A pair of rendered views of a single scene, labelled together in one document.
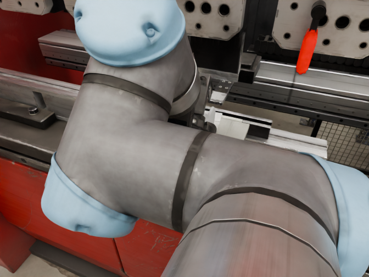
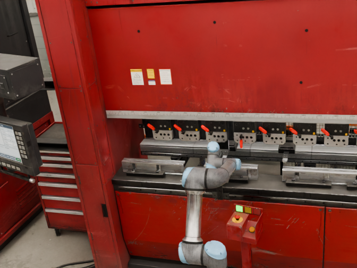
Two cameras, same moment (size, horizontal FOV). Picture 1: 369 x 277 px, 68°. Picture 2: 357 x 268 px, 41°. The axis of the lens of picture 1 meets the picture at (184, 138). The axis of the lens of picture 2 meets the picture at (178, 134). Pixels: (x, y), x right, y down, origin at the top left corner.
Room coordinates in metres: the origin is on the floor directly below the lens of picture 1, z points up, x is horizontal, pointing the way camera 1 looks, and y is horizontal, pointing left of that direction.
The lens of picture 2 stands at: (-2.52, 0.38, 2.68)
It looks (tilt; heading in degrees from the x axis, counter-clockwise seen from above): 25 degrees down; 357
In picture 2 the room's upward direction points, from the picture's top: 7 degrees counter-clockwise
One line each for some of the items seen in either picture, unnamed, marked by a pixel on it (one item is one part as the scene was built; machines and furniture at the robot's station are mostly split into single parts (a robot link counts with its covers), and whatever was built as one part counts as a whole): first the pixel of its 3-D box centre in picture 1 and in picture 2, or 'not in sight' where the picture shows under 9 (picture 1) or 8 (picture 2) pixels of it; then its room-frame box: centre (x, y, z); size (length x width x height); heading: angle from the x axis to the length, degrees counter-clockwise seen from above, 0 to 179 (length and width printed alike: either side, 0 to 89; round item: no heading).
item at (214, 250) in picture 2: not in sight; (214, 255); (-0.43, 0.16, 0.94); 0.13 x 0.12 x 0.14; 68
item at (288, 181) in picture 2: not in sight; (308, 183); (0.23, -0.60, 0.89); 0.30 x 0.05 x 0.03; 68
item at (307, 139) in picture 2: not in sight; (304, 131); (0.29, -0.59, 1.26); 0.15 x 0.09 x 0.17; 68
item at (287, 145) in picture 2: not in sight; (286, 151); (0.50, -0.53, 1.01); 0.26 x 0.12 x 0.05; 158
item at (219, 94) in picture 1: (229, 75); (227, 149); (0.66, -0.12, 1.01); 0.26 x 0.12 x 0.05; 158
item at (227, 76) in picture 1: (214, 55); (221, 145); (0.51, -0.06, 1.13); 0.10 x 0.02 x 0.10; 68
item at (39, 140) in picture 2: not in sight; (43, 149); (0.74, 1.25, 1.18); 0.40 x 0.24 x 0.07; 68
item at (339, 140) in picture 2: not in sight; (336, 132); (0.21, -0.78, 1.26); 0.15 x 0.09 x 0.17; 68
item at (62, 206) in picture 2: not in sight; (75, 182); (1.39, 1.20, 0.50); 0.50 x 0.50 x 1.00; 68
